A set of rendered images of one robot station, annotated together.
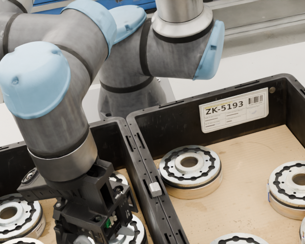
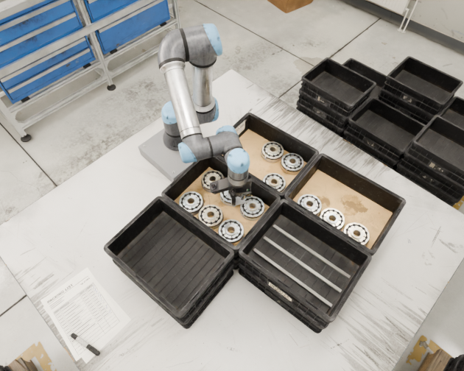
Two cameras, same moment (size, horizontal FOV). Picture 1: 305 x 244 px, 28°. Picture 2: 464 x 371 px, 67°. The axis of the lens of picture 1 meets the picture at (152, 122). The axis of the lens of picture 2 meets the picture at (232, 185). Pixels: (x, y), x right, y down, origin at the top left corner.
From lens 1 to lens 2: 88 cm
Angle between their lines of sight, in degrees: 35
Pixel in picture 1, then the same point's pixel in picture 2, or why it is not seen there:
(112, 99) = (177, 140)
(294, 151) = (258, 138)
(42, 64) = (245, 157)
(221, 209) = (252, 168)
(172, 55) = (203, 118)
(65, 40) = (236, 143)
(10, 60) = (233, 158)
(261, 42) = (143, 64)
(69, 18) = (229, 135)
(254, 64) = not seen: hidden behind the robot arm
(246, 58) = not seen: hidden behind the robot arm
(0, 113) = (107, 160)
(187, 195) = not seen: hidden behind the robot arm
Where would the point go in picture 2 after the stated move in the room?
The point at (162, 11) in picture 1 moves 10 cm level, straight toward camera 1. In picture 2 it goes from (200, 103) to (213, 115)
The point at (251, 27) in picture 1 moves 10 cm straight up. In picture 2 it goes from (138, 59) to (136, 49)
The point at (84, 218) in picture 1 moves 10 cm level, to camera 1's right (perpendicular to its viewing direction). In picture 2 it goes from (244, 191) to (262, 177)
